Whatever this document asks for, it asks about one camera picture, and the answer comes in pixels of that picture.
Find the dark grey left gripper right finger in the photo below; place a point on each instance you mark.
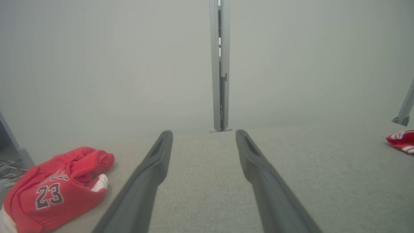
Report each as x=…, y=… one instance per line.
x=275, y=200

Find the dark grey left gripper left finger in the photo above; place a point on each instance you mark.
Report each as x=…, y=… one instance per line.
x=139, y=194

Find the red and white jersey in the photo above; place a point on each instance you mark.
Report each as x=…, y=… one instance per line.
x=51, y=194

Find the red white striped jersey top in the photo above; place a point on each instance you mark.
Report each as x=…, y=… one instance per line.
x=402, y=140

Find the grey metal partition post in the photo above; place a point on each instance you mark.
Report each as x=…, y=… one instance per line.
x=406, y=106
x=16, y=145
x=214, y=64

